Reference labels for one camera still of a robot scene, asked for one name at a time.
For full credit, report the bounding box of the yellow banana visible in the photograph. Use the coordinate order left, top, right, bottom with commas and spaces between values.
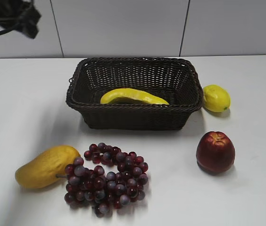
100, 88, 169, 105

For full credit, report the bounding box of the black woven basket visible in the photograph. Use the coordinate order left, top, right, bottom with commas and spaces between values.
66, 57, 203, 130

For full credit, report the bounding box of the purple grape bunch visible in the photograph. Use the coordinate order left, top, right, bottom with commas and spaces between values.
64, 143, 149, 218

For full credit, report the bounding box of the yellow lemon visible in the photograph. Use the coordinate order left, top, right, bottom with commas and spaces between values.
203, 84, 231, 113

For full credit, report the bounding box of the red apple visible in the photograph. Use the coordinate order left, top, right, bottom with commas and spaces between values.
196, 131, 235, 174

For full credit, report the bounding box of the yellow mango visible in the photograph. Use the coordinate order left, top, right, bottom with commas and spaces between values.
15, 145, 81, 189

